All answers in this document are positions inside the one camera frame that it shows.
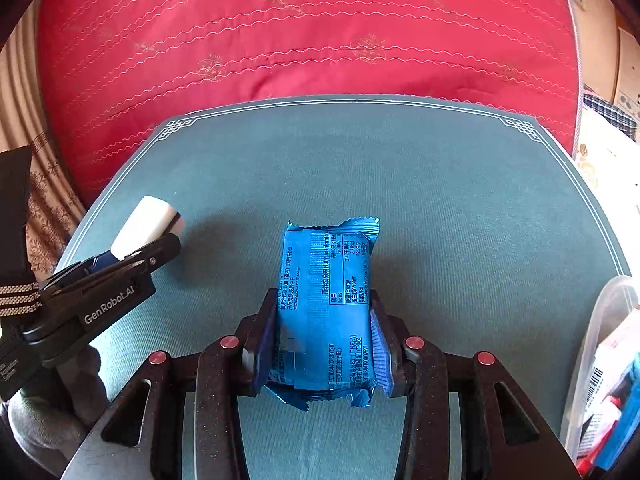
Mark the beige patterned curtain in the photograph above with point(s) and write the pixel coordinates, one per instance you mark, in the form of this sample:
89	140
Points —
50	195

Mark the clear plastic container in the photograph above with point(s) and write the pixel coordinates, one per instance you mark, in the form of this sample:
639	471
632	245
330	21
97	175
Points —
607	310

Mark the person's left hand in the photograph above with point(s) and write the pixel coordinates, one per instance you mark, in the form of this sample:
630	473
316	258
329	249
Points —
50	425

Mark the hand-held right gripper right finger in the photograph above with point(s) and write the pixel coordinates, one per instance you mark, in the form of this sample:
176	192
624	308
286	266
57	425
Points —
382	355

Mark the cream paper bag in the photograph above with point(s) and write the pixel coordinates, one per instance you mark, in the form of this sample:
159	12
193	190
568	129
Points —
605	170

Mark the plaid cloth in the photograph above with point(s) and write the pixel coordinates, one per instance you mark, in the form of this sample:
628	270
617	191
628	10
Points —
607	110

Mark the white medicine box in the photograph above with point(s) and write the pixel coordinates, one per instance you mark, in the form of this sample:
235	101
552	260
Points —
605	375

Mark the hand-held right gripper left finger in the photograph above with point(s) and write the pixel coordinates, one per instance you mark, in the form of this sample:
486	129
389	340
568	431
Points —
265	345

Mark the red glue packet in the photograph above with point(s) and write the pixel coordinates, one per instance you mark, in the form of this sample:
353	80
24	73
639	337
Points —
586	465

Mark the green table mat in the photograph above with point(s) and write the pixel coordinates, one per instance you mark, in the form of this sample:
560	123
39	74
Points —
450	260

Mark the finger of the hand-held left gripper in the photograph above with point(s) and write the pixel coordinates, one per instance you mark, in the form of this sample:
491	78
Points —
102	260
150	257

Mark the blue snack packet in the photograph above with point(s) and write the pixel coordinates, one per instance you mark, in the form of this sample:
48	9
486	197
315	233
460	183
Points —
325	300

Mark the cardboard box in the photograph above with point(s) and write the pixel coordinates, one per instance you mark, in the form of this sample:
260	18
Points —
610	35

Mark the white block with black stripe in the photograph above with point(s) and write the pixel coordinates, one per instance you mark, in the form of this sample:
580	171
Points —
145	220

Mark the red quilted blanket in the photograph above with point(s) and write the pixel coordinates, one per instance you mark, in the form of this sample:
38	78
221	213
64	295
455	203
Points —
300	35

